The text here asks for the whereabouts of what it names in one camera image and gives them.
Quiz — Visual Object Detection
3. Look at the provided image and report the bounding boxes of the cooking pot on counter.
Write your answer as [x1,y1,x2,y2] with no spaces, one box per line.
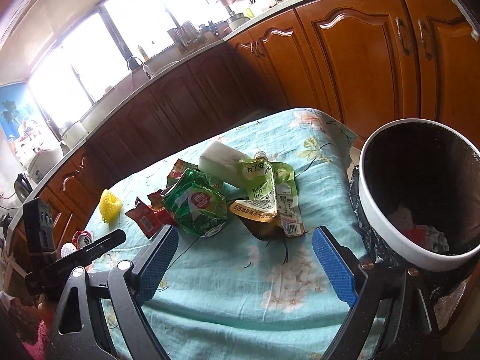
[227,12,250,31]

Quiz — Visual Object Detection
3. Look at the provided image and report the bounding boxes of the chrome sink faucet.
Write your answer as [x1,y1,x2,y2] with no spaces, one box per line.
[126,55,153,80]

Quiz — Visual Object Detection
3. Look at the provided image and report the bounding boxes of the dark red crumpled wrapper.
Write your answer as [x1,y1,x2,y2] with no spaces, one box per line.
[166,159,198,187]

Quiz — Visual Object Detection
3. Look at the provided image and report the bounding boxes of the red snack wrapper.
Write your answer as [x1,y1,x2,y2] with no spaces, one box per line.
[125,189,176,239]

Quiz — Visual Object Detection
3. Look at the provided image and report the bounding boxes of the black trash bag liner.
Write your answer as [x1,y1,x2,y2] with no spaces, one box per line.
[348,166,474,301]

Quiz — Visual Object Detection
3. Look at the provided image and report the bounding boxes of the white foam fruit net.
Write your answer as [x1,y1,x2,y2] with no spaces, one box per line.
[60,242,77,258]

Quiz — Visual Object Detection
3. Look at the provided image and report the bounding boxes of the white green milk carton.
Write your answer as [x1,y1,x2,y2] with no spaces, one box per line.
[198,141,251,189]

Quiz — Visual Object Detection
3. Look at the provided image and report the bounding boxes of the black electric kettle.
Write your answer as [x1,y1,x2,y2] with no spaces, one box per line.
[14,173,32,203]

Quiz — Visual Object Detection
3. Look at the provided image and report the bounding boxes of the speckled white countertop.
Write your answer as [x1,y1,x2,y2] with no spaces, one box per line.
[6,0,443,233]

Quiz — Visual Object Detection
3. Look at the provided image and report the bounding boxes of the green crushed can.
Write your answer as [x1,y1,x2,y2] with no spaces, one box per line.
[161,169,227,238]

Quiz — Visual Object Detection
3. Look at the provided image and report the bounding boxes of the white paper wad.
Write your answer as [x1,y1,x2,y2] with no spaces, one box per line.
[387,205,450,254]

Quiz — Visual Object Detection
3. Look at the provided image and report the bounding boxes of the white rice cooker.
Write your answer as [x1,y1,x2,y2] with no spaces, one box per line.
[28,147,64,185]

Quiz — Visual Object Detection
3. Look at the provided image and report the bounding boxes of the red crushed can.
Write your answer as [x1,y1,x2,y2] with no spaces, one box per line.
[72,230,93,250]

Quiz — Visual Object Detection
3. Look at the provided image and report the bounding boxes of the wooden lower cabinets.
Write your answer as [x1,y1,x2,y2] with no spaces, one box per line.
[33,0,479,245]

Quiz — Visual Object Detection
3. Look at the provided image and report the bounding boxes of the green spout pouch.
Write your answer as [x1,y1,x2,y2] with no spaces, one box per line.
[229,153,305,241]

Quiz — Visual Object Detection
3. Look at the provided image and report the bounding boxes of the left hand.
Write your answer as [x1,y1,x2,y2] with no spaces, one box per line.
[24,301,57,360]

